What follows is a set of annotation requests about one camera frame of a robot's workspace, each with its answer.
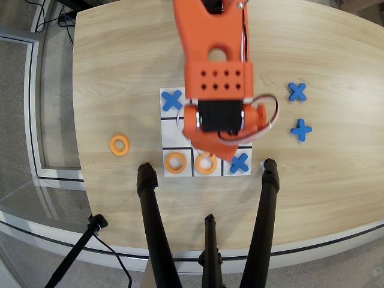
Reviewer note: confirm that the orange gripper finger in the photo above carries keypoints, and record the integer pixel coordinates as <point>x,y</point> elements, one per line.
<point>220,148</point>

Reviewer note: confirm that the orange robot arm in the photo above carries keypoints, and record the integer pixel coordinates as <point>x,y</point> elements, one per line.
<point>210,30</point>

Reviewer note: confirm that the brown cardboard box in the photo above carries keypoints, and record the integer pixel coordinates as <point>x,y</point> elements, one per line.
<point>360,3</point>

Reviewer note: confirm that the blue foam cross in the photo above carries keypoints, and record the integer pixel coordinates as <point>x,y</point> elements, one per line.
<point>240,165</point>
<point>297,91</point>
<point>301,130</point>
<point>172,100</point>

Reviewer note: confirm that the small white paper tag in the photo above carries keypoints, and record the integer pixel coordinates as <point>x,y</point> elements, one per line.
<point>262,164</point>

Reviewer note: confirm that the white tic-tac-toe board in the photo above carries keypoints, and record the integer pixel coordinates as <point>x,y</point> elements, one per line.
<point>171,135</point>

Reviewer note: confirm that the thick black tripod leg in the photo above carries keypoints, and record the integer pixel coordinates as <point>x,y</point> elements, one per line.
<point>153,225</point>
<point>264,225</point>

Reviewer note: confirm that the slim black stand pole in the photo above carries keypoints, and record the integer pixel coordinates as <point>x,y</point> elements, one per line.
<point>75,252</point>

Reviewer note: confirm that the dark furniture base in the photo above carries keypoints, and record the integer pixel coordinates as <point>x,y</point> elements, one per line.
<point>78,2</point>

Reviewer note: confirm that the white framed glass panel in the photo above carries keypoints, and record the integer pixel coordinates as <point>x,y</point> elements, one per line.
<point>31,90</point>

